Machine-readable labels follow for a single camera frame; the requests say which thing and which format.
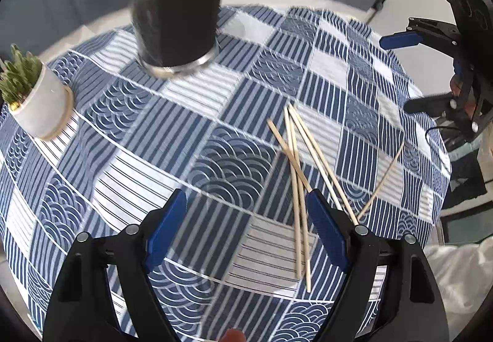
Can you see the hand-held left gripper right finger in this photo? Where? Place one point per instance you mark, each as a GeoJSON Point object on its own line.
{"type": "Point", "coordinates": [327, 234]}

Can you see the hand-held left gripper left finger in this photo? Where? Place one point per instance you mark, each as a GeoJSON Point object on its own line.
{"type": "Point", "coordinates": [165, 234]}

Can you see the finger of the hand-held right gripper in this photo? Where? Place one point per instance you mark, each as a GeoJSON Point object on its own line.
{"type": "Point", "coordinates": [400, 40]}
{"type": "Point", "coordinates": [427, 105]}

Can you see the bunch of wooden chopsticks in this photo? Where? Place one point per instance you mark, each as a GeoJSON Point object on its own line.
{"type": "Point", "coordinates": [294, 162]}

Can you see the black chopstick holder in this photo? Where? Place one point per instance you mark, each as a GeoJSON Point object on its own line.
{"type": "Point", "coordinates": [173, 10]}

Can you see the person's left hand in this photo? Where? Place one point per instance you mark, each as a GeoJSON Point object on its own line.
{"type": "Point", "coordinates": [233, 336]}

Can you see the blue patterned tablecloth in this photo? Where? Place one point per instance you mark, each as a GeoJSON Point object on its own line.
{"type": "Point", "coordinates": [115, 180]}

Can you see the dark cloth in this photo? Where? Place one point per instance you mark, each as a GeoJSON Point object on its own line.
{"type": "Point", "coordinates": [464, 172]}

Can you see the wooden pot saucer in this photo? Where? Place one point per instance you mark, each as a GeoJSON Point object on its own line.
{"type": "Point", "coordinates": [65, 110]}

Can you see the succulent in white pot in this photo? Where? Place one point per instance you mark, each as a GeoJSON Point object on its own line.
{"type": "Point", "coordinates": [42, 99]}

